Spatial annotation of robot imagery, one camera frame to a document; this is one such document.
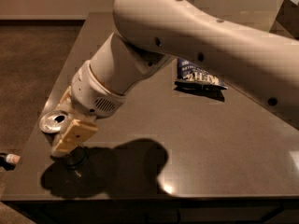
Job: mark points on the silver blue redbull can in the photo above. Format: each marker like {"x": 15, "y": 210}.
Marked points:
{"x": 52, "y": 124}

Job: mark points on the dark bottle with label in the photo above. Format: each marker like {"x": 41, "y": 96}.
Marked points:
{"x": 9, "y": 161}

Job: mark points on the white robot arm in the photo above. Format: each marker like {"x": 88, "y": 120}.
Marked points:
{"x": 150, "y": 33}

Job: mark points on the blue chip bag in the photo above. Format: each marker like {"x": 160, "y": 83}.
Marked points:
{"x": 192, "y": 76}

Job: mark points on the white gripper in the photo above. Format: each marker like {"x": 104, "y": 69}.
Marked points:
{"x": 90, "y": 92}

